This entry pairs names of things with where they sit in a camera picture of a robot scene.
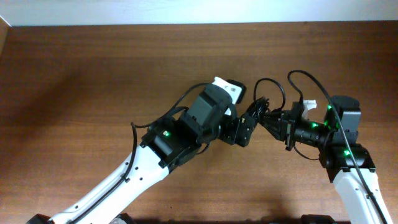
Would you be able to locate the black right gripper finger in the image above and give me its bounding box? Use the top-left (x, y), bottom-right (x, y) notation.
top-left (261, 110), bottom-right (291, 123)
top-left (261, 120), bottom-right (287, 141)

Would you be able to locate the black cable bundle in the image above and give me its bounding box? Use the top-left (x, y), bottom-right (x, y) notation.
top-left (245, 77), bottom-right (286, 125)

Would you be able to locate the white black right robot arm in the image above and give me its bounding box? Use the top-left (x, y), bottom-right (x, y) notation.
top-left (257, 96), bottom-right (392, 223)

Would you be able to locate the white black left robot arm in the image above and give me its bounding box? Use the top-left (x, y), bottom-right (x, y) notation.
top-left (28, 78), bottom-right (255, 223)

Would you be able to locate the black right camera cable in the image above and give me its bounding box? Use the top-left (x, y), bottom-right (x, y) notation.
top-left (287, 70), bottom-right (389, 224)

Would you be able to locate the black camera cable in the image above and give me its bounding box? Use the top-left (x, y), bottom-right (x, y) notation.
top-left (70, 82), bottom-right (215, 224)
top-left (287, 70), bottom-right (389, 224)

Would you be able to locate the black left camera cable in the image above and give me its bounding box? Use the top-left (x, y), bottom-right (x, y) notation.
top-left (70, 82), bottom-right (215, 224)

